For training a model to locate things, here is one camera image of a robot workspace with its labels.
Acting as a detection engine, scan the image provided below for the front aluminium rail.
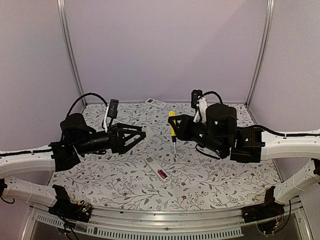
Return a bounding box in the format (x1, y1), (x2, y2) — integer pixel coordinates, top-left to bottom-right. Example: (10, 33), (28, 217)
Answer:
(21, 197), (317, 240)

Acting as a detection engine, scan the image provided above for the camera cable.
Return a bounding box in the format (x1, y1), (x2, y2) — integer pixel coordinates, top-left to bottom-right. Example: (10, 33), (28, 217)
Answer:
(201, 91), (225, 105)
(66, 93), (109, 118)

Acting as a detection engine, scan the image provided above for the left aluminium frame post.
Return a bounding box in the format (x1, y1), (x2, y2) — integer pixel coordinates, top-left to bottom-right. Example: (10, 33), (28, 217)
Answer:
(56, 0), (85, 97)

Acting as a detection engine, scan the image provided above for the right camera cable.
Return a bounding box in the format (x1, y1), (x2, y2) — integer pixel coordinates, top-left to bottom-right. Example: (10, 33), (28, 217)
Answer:
(201, 91), (225, 105)

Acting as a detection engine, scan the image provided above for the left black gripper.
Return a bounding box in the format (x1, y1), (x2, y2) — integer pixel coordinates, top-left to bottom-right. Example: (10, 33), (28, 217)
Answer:
(74, 123), (146, 156)

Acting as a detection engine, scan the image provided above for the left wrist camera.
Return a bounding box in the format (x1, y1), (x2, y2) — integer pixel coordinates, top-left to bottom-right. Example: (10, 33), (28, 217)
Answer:
(107, 99), (119, 119)

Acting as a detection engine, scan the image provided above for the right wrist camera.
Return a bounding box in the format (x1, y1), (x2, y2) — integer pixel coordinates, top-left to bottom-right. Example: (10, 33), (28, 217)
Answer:
(191, 89), (203, 109)

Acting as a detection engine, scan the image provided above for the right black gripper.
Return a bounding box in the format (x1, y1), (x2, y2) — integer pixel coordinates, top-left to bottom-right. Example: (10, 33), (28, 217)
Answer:
(169, 114), (226, 156)

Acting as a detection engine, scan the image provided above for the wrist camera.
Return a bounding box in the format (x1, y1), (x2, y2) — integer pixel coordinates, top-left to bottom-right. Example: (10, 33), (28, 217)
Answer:
(107, 99), (119, 119)
(191, 89), (203, 109)

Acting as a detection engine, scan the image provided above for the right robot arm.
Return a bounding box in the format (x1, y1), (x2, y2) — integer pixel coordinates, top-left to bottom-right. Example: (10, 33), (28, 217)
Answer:
(168, 103), (320, 218)

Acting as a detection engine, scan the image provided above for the white battery cover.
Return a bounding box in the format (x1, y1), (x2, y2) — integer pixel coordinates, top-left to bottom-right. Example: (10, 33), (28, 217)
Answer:
(189, 149), (200, 161)

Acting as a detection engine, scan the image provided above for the left camera cable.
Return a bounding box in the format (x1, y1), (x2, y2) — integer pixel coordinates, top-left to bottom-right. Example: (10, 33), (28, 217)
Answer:
(66, 93), (109, 118)

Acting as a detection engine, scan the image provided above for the red black battery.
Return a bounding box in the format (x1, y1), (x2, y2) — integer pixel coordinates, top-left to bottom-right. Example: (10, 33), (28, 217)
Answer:
(157, 169), (168, 180)

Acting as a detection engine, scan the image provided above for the white air conditioner remote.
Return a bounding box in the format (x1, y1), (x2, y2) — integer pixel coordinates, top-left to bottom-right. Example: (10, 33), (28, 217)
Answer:
(145, 156), (170, 183)

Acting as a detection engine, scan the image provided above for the right aluminium frame post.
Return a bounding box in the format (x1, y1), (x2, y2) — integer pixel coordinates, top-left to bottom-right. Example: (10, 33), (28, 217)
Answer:
(245, 0), (275, 108)

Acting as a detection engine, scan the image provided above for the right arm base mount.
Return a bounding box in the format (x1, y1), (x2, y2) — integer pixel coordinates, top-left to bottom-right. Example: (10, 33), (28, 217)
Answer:
(241, 186), (285, 235)

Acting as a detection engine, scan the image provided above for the aluminium frame post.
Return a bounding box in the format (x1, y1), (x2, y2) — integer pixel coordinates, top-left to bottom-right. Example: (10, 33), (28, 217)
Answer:
(56, 0), (85, 97)
(245, 0), (275, 108)

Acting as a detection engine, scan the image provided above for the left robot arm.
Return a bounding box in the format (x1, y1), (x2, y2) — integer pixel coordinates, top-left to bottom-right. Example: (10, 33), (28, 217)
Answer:
(0, 113), (146, 217)

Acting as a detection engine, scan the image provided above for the floral patterned table mat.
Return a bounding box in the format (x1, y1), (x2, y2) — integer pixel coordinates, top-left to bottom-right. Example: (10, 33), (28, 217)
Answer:
(49, 103), (280, 211)

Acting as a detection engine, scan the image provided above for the yellow handled screwdriver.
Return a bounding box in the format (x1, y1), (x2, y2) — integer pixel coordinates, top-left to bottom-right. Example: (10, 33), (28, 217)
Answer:
(169, 110), (177, 158)

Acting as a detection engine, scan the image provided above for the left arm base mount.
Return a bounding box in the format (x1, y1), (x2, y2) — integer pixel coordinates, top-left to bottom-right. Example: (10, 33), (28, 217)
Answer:
(48, 184), (92, 223)

